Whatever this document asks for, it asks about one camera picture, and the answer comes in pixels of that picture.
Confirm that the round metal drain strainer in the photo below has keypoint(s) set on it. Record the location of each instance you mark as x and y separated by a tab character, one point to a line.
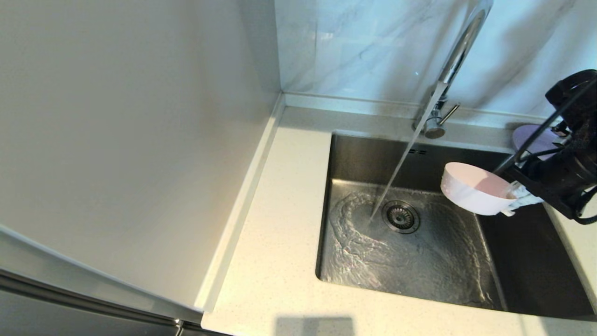
400	217

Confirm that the pale pink bowl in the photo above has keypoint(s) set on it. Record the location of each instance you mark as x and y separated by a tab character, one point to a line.
466	193

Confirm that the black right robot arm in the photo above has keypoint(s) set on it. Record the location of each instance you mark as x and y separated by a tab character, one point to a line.
580	107

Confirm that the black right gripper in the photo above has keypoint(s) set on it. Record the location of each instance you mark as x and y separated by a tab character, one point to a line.
555	179

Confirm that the tall white cabinet grey front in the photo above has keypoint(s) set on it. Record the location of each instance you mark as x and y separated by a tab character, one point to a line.
116	140

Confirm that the stainless steel sink basin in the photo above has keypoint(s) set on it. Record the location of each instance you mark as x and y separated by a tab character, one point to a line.
419	270

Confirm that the chrome gooseneck faucet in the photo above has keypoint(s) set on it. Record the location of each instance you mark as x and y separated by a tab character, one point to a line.
461	46

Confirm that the purple plastic plate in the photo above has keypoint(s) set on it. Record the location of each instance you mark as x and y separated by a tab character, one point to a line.
536	137

